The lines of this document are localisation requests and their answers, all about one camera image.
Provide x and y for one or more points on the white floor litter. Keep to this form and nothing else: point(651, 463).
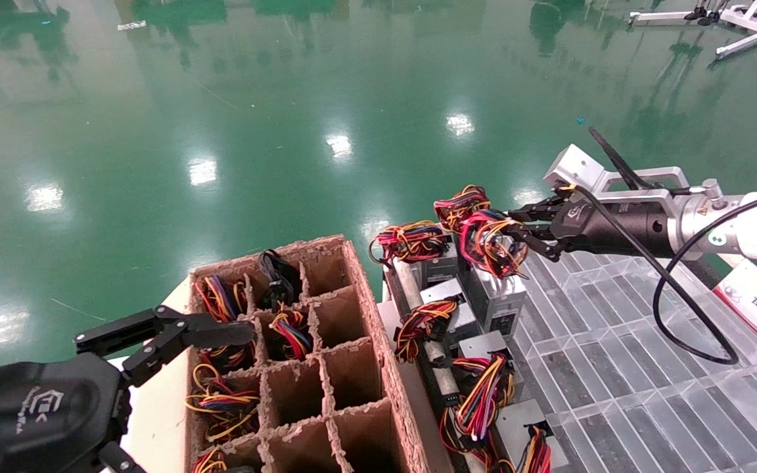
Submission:
point(132, 25)

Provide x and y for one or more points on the brown cardboard divider box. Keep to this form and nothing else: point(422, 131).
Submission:
point(352, 374)

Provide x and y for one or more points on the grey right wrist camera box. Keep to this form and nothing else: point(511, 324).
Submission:
point(572, 169)

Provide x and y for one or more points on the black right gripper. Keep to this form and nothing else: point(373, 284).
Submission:
point(615, 230)

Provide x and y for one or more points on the white metal floor stand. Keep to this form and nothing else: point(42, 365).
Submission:
point(740, 16)

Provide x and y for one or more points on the white cart frame pipe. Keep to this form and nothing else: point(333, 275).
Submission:
point(405, 276)

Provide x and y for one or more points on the black cart edge rail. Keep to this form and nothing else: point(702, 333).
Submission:
point(710, 272)

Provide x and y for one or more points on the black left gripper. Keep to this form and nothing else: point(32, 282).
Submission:
point(30, 414)

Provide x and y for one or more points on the clear plastic divider tray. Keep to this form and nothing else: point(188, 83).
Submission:
point(615, 394)

